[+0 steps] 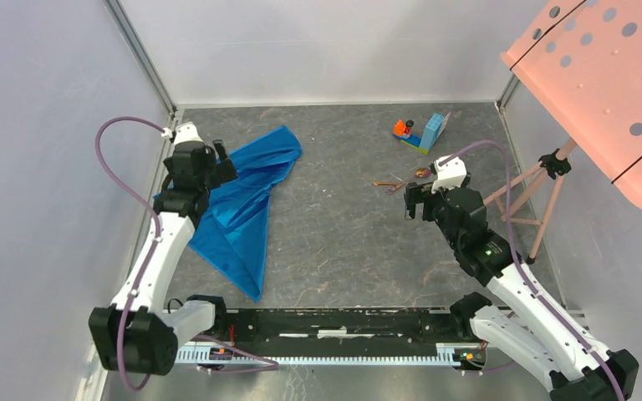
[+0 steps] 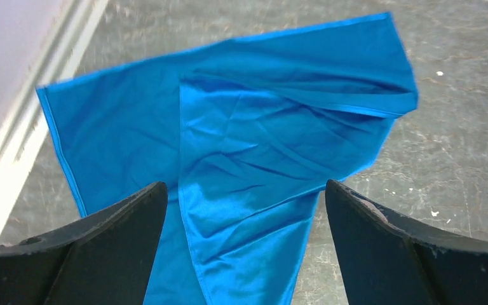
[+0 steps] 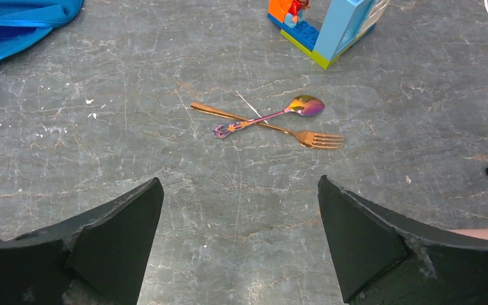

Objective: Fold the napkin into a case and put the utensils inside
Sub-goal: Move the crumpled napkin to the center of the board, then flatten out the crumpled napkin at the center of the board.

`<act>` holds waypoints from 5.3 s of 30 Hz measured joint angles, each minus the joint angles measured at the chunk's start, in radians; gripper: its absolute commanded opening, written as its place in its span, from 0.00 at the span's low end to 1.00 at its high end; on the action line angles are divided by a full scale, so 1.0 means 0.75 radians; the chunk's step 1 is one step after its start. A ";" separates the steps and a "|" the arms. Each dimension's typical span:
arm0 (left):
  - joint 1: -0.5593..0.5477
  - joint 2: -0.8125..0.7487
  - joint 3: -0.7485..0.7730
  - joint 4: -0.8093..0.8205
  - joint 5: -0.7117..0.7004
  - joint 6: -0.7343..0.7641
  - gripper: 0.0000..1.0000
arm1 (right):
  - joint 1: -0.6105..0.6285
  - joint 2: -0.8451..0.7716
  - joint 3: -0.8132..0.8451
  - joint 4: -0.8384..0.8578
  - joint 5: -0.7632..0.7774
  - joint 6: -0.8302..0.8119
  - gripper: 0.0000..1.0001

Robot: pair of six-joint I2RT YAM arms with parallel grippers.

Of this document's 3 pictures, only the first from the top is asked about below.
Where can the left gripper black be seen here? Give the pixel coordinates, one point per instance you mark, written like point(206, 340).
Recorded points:
point(226, 170)

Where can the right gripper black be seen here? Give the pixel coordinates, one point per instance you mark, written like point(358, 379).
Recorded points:
point(410, 196)

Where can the blue cloth napkin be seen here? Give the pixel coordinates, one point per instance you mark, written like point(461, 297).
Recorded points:
point(233, 232)

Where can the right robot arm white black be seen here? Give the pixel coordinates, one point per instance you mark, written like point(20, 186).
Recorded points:
point(551, 345)

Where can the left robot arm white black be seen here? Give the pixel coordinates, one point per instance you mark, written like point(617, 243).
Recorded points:
point(135, 334)

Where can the iridescent spoon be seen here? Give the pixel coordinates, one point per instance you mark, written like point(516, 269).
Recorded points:
point(423, 173)

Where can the toy brick set colourful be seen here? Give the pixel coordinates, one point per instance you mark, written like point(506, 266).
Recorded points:
point(403, 131)

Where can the pink perforated music stand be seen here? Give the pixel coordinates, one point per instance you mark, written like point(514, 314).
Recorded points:
point(582, 60)

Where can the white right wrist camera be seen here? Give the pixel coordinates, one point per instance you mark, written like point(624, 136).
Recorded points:
point(449, 172)

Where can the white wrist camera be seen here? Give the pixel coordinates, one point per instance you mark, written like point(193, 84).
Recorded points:
point(449, 172)
point(186, 132)

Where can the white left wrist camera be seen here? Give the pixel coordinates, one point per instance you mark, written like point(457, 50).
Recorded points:
point(186, 132)

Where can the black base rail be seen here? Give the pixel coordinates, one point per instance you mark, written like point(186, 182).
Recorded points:
point(405, 336)

